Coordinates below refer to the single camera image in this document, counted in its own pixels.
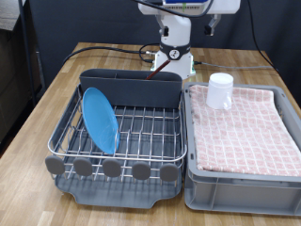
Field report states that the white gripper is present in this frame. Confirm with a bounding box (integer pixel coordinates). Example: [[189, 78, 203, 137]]
[[137, 0, 242, 38]]

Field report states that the white mug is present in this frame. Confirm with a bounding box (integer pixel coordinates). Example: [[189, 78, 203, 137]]
[[205, 72, 235, 111]]

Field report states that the blue plate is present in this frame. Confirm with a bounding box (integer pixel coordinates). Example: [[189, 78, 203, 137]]
[[81, 87, 121, 155]]

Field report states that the grey dish drying rack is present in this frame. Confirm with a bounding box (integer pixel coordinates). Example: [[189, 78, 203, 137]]
[[54, 84, 186, 210]]

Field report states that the dark grey cutlery holder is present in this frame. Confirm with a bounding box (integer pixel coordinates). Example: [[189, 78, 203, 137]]
[[78, 68, 183, 109]]

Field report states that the black backdrop curtain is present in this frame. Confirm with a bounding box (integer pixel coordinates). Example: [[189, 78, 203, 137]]
[[27, 0, 301, 105]]

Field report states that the pink checked cloth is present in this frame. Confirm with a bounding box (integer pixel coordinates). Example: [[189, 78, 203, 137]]
[[188, 84, 301, 177]]

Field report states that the black metal pole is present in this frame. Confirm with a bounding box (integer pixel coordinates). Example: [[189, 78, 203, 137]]
[[17, 0, 38, 106]]

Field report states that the grey plastic crate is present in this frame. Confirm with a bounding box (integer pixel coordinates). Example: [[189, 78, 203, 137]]
[[182, 81, 301, 217]]

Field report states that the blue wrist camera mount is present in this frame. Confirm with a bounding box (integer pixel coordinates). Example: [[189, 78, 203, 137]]
[[163, 0, 211, 6]]

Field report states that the looped black table cable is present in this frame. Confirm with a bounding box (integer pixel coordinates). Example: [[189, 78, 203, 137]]
[[138, 42, 162, 63]]

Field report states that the thin black camera cable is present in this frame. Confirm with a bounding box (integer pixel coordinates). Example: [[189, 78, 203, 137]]
[[131, 0, 280, 75]]

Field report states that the long black table cable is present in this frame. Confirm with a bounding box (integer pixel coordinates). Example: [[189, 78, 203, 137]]
[[61, 45, 149, 65]]

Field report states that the metal wire dish rack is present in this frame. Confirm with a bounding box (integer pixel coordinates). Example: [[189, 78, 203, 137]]
[[44, 84, 188, 184]]

